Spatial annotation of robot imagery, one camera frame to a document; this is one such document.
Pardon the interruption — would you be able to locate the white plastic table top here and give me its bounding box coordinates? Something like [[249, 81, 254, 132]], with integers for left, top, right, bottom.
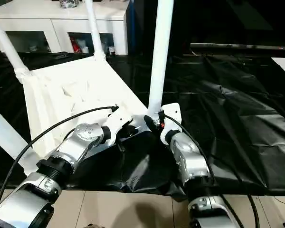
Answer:
[[15, 54, 159, 177]]

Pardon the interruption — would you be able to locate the black mat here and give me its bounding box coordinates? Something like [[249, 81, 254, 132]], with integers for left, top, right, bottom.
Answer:
[[0, 48, 285, 198]]

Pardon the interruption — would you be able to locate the dark long bar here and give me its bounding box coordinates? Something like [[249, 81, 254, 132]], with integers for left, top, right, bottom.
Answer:
[[190, 42, 285, 51]]

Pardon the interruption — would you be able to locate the white cabinet with glass doors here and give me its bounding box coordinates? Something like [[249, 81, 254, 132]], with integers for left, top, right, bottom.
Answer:
[[0, 0, 132, 56]]

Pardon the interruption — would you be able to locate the dark crumpled bundle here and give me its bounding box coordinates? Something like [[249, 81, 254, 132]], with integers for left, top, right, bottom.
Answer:
[[58, 0, 81, 10]]

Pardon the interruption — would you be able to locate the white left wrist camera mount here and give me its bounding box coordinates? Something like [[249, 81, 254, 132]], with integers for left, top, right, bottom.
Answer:
[[104, 108, 134, 146]]

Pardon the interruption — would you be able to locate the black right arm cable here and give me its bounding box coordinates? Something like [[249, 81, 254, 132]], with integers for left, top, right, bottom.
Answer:
[[160, 111, 261, 228]]

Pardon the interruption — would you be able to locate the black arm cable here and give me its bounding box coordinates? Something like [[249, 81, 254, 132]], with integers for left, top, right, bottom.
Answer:
[[160, 111, 261, 228], [0, 103, 120, 214]]

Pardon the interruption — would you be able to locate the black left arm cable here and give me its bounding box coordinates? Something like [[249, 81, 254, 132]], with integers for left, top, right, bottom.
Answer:
[[0, 103, 120, 214]]

